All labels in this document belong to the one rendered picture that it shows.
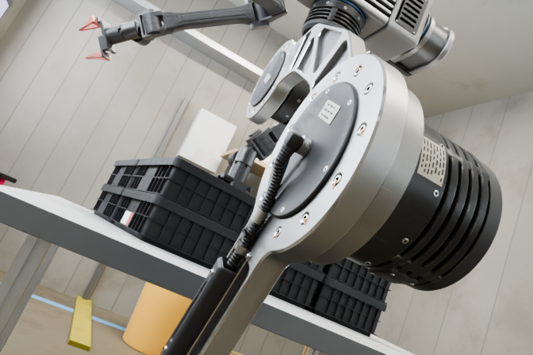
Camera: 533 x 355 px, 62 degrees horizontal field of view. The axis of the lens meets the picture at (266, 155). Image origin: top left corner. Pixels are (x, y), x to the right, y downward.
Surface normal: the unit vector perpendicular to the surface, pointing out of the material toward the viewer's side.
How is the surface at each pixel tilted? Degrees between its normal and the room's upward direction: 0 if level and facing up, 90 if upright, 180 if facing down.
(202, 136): 90
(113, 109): 90
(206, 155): 90
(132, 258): 90
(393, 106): 73
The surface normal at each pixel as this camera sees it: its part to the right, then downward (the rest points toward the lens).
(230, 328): 0.16, 0.29
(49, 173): 0.36, -0.10
